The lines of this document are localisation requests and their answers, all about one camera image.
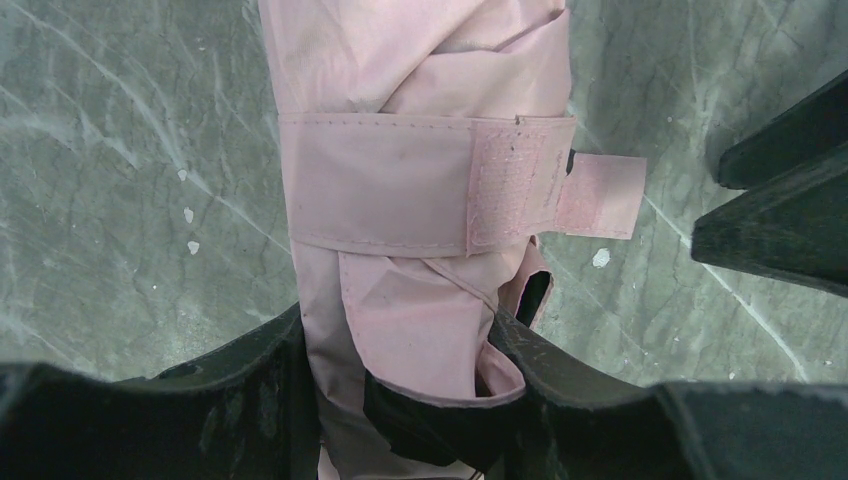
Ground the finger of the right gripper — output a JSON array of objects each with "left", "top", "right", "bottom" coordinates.
[
  {"left": 691, "top": 145, "right": 847, "bottom": 297},
  {"left": 716, "top": 72, "right": 847, "bottom": 190}
]

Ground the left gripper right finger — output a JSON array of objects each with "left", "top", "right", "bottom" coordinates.
[{"left": 490, "top": 312, "right": 847, "bottom": 479}]

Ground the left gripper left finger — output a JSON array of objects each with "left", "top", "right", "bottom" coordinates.
[{"left": 1, "top": 307, "right": 320, "bottom": 479}]

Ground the pink and black folding umbrella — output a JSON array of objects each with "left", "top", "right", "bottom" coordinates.
[{"left": 259, "top": 1, "right": 646, "bottom": 479}]

